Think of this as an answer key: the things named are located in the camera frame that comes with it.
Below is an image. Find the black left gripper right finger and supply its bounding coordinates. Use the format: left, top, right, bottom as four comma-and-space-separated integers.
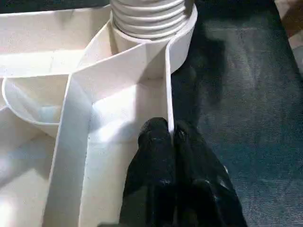
173, 122, 247, 227

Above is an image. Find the white plastic table leg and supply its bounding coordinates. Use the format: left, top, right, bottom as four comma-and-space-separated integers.
109, 0, 196, 41

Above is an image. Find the white plastic table top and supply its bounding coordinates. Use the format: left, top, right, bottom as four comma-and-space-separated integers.
0, 0, 198, 227

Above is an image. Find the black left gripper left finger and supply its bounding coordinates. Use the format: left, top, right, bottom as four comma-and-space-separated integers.
118, 118, 177, 227

